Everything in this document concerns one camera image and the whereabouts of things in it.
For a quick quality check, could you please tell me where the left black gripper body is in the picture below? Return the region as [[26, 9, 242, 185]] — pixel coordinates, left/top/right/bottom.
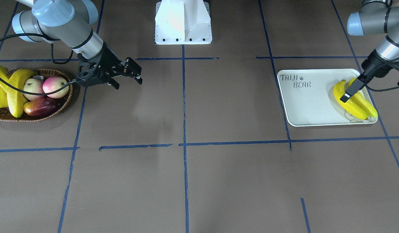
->
[[361, 49, 392, 78]]

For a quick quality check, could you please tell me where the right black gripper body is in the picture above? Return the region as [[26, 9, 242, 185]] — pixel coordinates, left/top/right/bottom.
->
[[76, 42, 121, 87]]

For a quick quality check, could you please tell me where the yellow banana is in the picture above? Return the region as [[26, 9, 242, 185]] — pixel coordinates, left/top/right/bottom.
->
[[333, 80, 368, 120], [0, 65, 9, 93], [346, 91, 378, 117], [7, 68, 37, 118]]

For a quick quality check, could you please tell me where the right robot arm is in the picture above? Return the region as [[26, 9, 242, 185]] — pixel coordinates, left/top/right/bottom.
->
[[12, 0, 143, 89]]

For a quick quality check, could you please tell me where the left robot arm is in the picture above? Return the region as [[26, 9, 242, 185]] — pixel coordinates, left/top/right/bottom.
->
[[340, 0, 399, 102]]

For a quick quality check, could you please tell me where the brown wicker basket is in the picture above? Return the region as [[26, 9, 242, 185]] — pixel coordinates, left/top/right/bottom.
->
[[0, 68, 81, 122]]

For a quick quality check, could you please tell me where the red-green apple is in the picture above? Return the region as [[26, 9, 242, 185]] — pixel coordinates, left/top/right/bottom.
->
[[42, 76, 69, 99]]

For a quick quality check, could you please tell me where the white bear tray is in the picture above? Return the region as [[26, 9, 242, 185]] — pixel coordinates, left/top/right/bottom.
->
[[277, 68, 378, 127]]

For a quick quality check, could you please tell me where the red mango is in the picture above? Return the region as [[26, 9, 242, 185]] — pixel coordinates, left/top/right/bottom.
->
[[23, 97, 59, 117]]

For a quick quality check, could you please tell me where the pale green apple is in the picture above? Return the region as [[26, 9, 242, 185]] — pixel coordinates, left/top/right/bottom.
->
[[23, 78, 45, 101]]

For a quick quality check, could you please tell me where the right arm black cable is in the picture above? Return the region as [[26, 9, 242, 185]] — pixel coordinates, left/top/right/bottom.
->
[[0, 33, 77, 96]]

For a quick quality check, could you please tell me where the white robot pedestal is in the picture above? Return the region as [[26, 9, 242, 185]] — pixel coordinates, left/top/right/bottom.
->
[[154, 0, 213, 45]]

